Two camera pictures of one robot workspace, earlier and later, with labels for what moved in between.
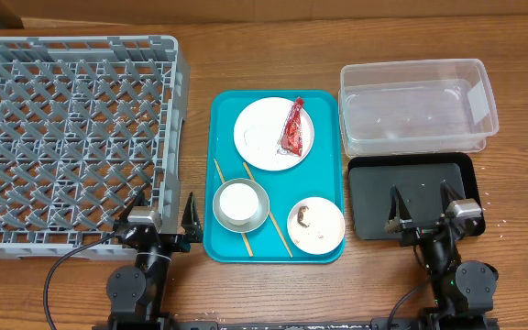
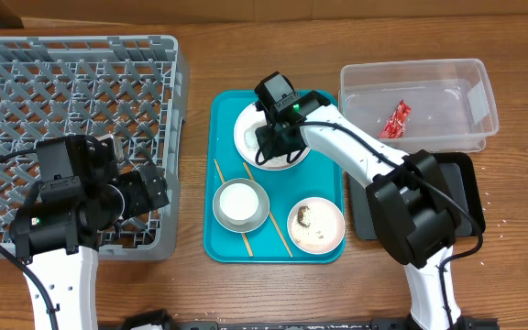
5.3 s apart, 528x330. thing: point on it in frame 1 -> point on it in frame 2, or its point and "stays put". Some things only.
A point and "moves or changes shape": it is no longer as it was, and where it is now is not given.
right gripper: x=424 y=230 -> x=272 y=142
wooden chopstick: x=271 y=215 stays put
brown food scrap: x=300 y=215 stays put
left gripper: x=192 y=225 -> x=158 y=185
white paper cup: x=238 y=202 stays put
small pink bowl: x=315 y=225 stays put
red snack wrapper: x=291 y=138 moves or changes shape
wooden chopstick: x=224 y=181 stays put
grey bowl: x=255 y=220 stays put
